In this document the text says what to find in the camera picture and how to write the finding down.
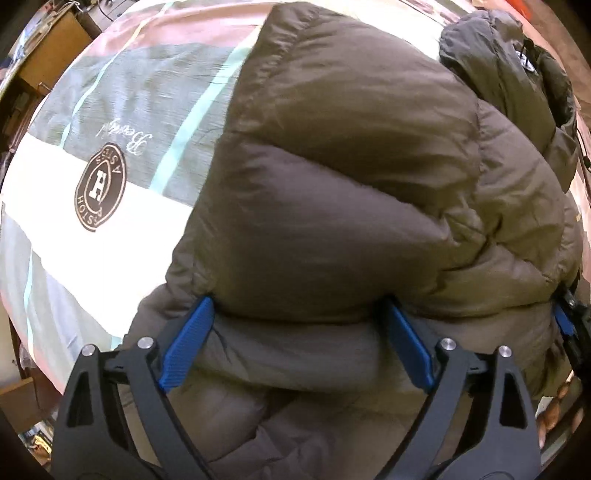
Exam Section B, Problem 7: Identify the dark brown puffer jacket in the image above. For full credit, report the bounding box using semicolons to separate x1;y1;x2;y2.
124;3;583;479

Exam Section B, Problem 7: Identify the striped patchwork duvet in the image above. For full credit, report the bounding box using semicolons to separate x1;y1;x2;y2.
0;0;463;393

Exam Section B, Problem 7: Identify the light wooden cabinet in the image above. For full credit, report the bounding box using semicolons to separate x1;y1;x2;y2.
1;2;91;153

